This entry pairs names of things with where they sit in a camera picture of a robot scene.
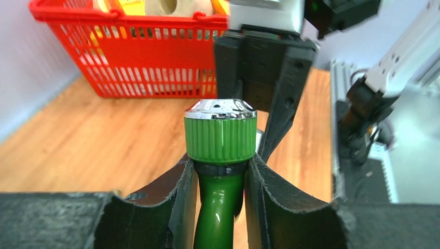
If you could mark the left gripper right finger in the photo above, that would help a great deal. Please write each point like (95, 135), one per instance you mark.
(280, 215)

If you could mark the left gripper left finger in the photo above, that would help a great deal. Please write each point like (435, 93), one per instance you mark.
(159, 215)

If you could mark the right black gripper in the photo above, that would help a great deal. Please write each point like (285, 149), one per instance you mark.
(268, 69)

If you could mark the green plastic faucet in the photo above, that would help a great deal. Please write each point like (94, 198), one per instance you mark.
(220, 140)

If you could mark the red plastic shopping basket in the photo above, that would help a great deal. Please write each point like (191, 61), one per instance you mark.
(162, 57)

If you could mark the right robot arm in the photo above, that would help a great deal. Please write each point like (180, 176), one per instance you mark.
(392, 72)

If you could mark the brown paper roll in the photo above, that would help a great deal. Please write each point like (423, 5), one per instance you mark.
(177, 8)

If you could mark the yellow snack bag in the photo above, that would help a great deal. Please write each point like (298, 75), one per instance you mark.
(105, 28)

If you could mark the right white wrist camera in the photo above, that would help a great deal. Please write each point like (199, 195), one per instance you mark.
(287, 15)

